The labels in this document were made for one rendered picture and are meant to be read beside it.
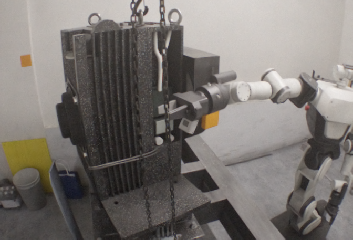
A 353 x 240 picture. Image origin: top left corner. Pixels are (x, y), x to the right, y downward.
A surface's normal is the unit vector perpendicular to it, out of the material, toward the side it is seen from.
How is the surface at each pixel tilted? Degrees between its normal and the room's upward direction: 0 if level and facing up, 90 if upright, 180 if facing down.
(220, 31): 90
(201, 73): 90
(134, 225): 0
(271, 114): 90
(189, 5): 90
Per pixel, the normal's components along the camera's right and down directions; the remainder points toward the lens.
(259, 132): 0.31, 0.38
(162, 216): 0.01, -0.92
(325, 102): -0.82, 0.06
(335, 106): -0.20, 0.34
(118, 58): 0.54, 0.33
